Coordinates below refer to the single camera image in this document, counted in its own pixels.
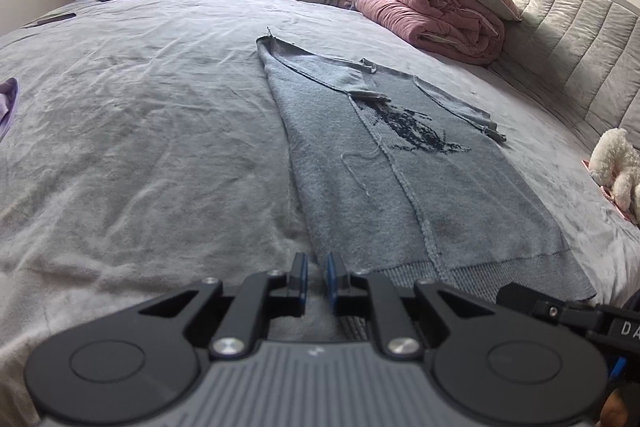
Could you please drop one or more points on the folded pink quilt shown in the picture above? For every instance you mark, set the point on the folded pink quilt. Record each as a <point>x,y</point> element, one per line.
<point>430,12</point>

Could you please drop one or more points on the dark phone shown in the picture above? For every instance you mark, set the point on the dark phone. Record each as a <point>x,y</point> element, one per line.
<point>50,20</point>

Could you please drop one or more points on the grey bed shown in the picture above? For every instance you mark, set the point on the grey bed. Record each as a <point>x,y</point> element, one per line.
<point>125,107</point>

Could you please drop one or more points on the purple cloth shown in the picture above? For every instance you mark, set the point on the purple cloth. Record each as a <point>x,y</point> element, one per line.
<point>6,107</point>

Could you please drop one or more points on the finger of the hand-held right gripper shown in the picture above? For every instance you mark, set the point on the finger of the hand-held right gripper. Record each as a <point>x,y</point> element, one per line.
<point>540,304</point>

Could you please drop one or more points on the person's right hand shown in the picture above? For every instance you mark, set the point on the person's right hand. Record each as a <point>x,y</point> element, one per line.
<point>616,412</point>

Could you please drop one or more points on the white plush toy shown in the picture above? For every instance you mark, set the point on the white plush toy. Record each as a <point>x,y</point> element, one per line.
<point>615,162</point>

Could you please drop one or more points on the grey knitted sweater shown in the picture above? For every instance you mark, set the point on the grey knitted sweater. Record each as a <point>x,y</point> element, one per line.
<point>400,167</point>

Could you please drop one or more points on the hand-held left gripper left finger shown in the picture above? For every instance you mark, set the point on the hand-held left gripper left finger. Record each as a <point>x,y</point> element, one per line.
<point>300,279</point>

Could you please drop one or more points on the grey quilted headboard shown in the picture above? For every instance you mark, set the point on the grey quilted headboard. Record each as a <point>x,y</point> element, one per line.
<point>575,32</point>

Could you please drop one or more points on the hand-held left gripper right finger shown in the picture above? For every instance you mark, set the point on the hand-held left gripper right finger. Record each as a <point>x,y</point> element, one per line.
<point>332,282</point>

